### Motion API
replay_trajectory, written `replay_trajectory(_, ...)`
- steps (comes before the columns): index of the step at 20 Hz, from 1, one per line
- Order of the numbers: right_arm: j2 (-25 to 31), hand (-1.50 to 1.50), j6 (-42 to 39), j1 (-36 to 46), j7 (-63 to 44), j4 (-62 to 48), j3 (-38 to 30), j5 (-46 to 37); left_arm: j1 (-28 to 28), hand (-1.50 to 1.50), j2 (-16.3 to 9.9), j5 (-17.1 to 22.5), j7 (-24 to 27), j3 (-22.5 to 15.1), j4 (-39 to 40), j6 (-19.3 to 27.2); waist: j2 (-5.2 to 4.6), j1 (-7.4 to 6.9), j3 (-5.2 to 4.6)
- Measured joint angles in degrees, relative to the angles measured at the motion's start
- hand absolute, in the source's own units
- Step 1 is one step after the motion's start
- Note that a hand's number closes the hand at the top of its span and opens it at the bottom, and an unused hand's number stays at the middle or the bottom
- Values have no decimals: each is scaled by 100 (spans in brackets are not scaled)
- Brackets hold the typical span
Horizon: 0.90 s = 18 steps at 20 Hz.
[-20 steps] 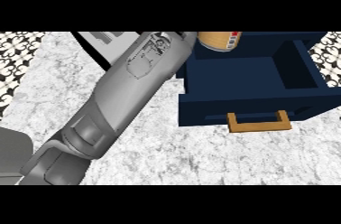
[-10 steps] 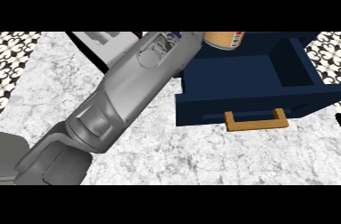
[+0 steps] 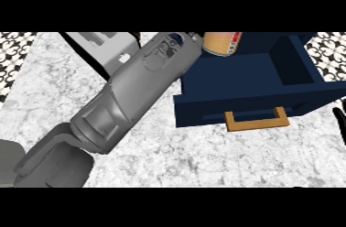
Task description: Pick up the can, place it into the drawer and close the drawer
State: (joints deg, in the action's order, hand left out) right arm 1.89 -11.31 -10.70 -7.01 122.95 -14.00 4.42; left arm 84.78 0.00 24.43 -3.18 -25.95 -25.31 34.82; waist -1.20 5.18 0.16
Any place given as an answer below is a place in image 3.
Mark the orange can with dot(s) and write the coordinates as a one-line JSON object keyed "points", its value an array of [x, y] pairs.
{"points": [[217, 43]]}

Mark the navy blue drawer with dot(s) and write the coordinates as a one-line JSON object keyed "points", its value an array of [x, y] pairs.
{"points": [[233, 73], [198, 110]]}

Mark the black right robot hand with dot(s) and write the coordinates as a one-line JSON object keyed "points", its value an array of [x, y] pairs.
{"points": [[340, 119]]}

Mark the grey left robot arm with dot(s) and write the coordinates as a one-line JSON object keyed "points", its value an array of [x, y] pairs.
{"points": [[134, 84]]}

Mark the navy blue drawer front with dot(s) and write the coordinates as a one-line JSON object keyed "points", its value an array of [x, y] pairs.
{"points": [[198, 110]]}

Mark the grey appliance with black edge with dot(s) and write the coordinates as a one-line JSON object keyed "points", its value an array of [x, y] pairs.
{"points": [[109, 49]]}

